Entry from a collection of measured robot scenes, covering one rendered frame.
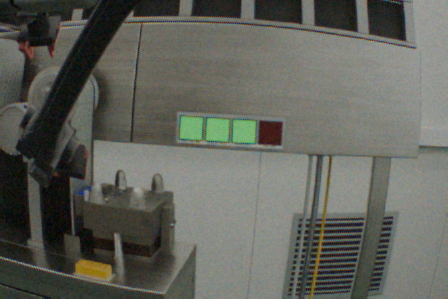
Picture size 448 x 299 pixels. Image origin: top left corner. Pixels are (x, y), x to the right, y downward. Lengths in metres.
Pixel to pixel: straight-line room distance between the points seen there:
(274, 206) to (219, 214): 0.27
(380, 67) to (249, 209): 2.46
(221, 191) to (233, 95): 2.39
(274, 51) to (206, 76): 0.17
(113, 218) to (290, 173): 2.72
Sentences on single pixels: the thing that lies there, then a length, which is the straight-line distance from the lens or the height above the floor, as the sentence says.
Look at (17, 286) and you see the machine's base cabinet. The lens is 1.77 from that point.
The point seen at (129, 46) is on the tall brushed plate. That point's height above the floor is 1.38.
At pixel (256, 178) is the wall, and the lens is 4.55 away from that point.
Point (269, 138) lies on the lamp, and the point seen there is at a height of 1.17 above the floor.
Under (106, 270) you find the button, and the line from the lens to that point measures 1.69.
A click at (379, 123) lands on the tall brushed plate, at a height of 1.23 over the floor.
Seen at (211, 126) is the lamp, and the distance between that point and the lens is 2.20.
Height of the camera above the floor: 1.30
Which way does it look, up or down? 3 degrees down
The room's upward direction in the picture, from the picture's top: 3 degrees clockwise
